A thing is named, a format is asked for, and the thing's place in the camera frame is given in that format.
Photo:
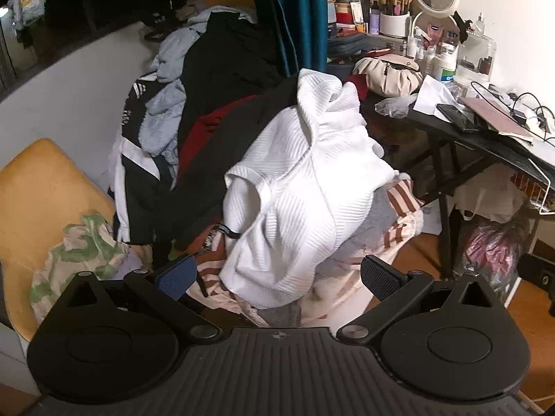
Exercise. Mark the beige bag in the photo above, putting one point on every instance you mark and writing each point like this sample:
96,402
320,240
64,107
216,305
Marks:
386,76

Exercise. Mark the black desk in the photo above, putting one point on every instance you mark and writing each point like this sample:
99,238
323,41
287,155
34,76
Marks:
490,145

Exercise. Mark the clear acrylic organizer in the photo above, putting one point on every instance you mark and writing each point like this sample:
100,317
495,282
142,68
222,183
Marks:
475,58

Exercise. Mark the crumpled clear plastic bag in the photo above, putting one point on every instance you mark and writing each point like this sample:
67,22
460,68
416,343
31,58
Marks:
394,106

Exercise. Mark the black smartphone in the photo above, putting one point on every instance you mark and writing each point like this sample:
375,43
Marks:
457,117

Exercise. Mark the white paper sheet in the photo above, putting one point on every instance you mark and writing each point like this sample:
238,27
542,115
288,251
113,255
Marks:
433,93

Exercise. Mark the plastic bag with pink contents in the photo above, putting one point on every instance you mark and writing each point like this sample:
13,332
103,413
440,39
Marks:
490,247

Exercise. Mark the white brush holder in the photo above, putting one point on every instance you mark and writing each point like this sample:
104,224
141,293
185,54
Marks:
394,24

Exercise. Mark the yellow chair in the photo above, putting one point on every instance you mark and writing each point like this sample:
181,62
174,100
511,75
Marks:
39,190

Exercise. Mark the white lotion bottle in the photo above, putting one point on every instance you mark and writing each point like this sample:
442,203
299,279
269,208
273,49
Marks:
444,67

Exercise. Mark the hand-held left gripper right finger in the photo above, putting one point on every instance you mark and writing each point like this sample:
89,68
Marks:
379,277

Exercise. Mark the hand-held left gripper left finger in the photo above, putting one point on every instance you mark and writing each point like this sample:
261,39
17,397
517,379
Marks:
177,275

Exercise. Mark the black garment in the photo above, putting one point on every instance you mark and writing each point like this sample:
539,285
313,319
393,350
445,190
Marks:
234,52

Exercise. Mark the dark red garment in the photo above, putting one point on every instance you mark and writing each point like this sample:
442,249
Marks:
199,134

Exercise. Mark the light blue fleece garment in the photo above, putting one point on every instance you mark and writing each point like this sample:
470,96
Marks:
167,104

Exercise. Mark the white cloth bag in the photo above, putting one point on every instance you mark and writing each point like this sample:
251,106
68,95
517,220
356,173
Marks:
490,195

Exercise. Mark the green floral cloth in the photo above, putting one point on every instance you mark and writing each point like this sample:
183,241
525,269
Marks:
86,242

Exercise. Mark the pink notebook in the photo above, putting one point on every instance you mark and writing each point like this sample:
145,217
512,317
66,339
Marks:
494,115

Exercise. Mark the teal curtain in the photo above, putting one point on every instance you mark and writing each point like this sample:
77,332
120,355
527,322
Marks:
299,17

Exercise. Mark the white textured sweater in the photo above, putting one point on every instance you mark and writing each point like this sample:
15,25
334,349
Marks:
295,190

